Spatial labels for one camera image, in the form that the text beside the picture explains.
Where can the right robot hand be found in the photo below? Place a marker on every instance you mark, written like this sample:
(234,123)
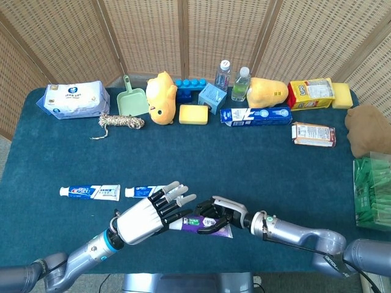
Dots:
(232,210)

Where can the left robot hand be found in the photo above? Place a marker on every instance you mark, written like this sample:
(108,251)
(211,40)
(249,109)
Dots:
(137,221)

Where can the purple toothpaste tube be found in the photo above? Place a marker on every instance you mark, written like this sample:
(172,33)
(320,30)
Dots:
(191,222)

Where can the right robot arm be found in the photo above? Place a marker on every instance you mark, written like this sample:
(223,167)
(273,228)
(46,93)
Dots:
(293,232)

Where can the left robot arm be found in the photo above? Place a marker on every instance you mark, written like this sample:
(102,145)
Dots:
(82,253)

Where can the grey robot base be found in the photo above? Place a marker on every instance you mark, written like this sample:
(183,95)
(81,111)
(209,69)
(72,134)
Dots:
(189,284)

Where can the blue white toothpaste tube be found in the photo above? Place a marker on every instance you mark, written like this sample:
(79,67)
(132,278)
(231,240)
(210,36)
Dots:
(140,191)

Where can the blue white toothpaste with seven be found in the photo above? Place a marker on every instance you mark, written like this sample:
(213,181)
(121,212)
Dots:
(91,192)

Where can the blue toothpaste carton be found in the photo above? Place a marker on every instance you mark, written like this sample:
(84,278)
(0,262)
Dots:
(259,116)

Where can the yellow sponge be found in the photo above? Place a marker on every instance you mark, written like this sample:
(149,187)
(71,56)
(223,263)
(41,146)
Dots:
(342,96)
(194,114)

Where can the brown white small carton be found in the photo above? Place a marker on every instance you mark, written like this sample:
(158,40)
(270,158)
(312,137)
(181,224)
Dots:
(314,134)

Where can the light blue cardboard box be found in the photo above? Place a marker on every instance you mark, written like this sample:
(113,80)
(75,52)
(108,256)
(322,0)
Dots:
(210,97)

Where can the green plastic dustpan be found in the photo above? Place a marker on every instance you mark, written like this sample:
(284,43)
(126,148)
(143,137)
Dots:
(131,103)

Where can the yellow plush toy with tag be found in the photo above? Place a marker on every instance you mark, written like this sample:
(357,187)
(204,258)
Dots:
(265,93)

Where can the clear bottle green label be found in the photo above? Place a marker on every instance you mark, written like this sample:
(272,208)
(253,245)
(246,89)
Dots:
(240,88)

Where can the yellow plush duck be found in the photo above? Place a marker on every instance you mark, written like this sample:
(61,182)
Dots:
(162,97)

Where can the blue building block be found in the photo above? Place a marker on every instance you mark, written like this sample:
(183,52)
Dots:
(186,91)

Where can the clear bottle pink label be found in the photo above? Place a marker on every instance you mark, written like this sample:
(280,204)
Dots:
(222,77)

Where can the white tissue pack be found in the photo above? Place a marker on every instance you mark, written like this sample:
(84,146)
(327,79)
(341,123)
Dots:
(76,99)

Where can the yellow snack package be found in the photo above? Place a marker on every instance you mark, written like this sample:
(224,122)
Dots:
(308,94)

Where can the brown plush toy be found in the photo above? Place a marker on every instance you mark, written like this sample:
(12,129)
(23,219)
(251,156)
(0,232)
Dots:
(366,131)

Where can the woven folding screen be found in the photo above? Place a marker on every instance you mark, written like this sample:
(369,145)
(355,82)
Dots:
(146,30)

